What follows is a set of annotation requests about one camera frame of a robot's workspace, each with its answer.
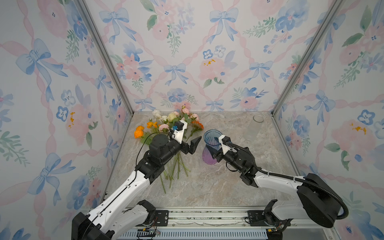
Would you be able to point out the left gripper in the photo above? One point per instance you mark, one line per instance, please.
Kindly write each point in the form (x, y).
(191, 148)

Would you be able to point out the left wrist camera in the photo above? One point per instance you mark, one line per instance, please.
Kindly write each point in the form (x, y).
(177, 132)

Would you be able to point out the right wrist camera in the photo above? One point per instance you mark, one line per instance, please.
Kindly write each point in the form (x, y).
(224, 141)

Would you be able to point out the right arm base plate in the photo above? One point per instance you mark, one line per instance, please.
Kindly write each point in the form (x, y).
(258, 218)

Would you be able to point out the pink rose bunch stem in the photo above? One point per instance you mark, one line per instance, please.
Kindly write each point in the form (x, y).
(184, 111)

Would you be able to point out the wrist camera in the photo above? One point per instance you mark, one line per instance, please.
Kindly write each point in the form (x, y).
(177, 132)
(224, 141)

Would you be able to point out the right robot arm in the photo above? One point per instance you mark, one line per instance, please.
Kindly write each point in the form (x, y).
(312, 200)

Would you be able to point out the corner aluminium post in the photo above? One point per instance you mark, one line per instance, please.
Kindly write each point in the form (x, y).
(307, 55)
(95, 34)

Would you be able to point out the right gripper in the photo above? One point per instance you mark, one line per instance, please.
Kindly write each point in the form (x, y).
(216, 154)

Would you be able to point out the blue purple glass vase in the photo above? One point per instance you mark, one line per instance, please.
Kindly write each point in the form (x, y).
(211, 139)

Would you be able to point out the left corner aluminium post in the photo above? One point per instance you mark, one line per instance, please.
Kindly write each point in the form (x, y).
(95, 34)

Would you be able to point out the aluminium rail frame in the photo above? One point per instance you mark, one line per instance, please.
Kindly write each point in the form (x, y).
(227, 223)

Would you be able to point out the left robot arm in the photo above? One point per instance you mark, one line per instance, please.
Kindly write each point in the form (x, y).
(110, 219)

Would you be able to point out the dark orange gerbera stem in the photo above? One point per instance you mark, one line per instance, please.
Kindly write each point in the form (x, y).
(178, 164)

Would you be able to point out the clear glass jar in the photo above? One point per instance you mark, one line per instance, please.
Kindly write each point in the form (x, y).
(254, 127)

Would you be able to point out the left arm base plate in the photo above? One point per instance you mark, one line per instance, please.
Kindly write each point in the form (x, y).
(157, 218)

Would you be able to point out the right corner aluminium post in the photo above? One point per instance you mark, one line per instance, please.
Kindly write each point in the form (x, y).
(307, 55)

